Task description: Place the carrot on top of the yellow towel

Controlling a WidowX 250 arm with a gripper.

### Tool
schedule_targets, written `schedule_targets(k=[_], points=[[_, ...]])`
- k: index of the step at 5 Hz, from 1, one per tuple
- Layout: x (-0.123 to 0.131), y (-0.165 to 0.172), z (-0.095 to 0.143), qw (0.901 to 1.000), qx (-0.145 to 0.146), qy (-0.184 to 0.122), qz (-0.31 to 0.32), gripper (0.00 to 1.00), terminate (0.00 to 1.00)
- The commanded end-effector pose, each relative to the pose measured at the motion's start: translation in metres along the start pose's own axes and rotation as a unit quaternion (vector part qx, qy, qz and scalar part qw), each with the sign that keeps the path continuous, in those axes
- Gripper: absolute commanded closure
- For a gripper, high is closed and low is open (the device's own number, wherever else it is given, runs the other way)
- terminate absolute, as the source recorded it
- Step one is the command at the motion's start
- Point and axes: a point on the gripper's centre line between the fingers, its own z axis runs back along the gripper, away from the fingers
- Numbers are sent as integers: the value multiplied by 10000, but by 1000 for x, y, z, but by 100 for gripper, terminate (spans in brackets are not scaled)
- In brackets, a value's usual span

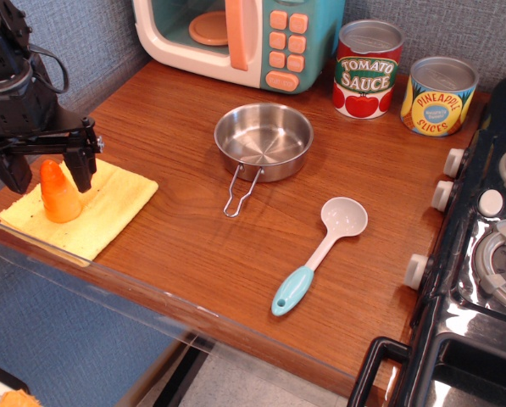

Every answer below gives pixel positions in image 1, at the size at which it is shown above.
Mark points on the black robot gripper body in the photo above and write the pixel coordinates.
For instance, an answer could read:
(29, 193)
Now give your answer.
(32, 120)

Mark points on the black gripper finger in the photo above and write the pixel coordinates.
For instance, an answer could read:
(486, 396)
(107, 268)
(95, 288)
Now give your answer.
(82, 166)
(15, 172)

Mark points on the orange toy carrot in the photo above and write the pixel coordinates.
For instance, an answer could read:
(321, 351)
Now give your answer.
(60, 199)

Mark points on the yellow folded towel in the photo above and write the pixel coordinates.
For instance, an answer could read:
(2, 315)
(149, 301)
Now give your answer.
(115, 198)

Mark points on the small steel pan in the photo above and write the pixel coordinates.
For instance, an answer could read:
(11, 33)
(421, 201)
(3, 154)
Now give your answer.
(261, 142)

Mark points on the orange fuzzy object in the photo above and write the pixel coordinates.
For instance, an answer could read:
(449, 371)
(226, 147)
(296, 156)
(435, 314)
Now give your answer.
(18, 398)

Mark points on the teal toy microwave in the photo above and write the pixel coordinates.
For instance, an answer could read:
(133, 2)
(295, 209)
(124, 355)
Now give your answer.
(278, 46)

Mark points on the tomato sauce can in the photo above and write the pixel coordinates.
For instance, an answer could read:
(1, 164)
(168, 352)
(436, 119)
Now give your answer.
(367, 61)

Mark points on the pineapple slices can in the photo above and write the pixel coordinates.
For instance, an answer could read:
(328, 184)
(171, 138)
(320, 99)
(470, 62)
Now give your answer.
(438, 95)

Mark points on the black toy stove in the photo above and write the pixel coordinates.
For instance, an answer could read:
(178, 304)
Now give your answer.
(457, 352)

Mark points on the grey spoon teal handle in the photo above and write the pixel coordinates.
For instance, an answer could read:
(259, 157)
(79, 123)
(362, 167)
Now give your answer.
(342, 217)

